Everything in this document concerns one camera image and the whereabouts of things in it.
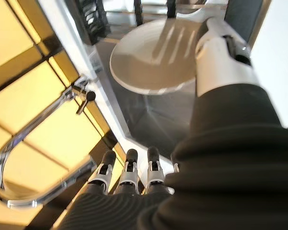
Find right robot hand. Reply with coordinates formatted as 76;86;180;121
55;18;288;230

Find white round plate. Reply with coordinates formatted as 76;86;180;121
110;18;199;96

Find stainless steel sink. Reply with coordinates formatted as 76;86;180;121
62;0;271;159

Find chrome gooseneck faucet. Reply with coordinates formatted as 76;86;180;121
0;76;97;209

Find black steel dish rack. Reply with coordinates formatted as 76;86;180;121
77;0;228;46

